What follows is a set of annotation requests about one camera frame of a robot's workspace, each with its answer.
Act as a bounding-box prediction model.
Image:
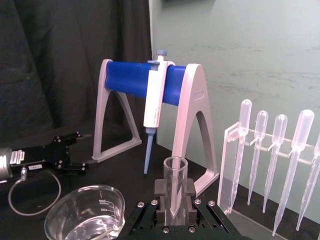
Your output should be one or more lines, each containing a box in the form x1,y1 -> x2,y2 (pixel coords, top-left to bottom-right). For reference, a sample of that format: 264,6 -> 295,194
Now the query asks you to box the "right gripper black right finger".
185,178 -> 236,235

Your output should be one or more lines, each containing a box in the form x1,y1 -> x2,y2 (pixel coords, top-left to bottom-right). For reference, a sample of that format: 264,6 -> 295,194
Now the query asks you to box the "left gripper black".
10,130 -> 98,176

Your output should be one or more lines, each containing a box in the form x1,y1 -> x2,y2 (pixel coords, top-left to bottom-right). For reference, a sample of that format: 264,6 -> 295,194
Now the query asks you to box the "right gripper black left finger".
128,178 -> 168,235

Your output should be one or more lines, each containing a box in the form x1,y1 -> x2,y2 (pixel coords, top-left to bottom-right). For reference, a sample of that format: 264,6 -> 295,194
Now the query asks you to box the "clear glass test tube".
163,156 -> 189,226

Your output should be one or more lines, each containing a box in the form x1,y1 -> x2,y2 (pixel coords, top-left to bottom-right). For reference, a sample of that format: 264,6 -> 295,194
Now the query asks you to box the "clear acrylic pipette rack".
216,122 -> 320,240

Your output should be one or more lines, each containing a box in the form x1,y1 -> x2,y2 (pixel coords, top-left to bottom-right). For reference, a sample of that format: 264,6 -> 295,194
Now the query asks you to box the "black table cloth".
0,119 -> 320,240

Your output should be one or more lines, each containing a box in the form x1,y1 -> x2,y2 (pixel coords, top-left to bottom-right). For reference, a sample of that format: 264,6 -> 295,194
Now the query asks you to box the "clear glass beaker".
44,184 -> 126,240

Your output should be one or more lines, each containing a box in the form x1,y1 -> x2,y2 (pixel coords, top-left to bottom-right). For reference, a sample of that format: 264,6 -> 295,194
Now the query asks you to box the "grey and blue pipette stand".
91,58 -> 220,198

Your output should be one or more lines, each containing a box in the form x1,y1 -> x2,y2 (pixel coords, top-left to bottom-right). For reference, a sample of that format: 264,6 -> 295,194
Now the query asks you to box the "white and blue micropipette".
143,49 -> 176,175

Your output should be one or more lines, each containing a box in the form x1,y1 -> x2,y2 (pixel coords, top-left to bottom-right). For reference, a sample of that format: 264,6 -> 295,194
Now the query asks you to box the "clear plastic transfer pipette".
271,109 -> 315,237
262,114 -> 289,214
228,99 -> 253,214
247,110 -> 269,206
295,139 -> 320,232

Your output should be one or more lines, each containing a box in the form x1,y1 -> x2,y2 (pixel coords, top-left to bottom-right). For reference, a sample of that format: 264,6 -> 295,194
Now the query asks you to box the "black hanging backdrop cloth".
0,0 -> 154,148

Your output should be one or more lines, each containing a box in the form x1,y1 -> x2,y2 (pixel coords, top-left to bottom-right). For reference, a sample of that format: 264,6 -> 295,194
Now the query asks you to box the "thin dark gripper cable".
7,166 -> 62,217

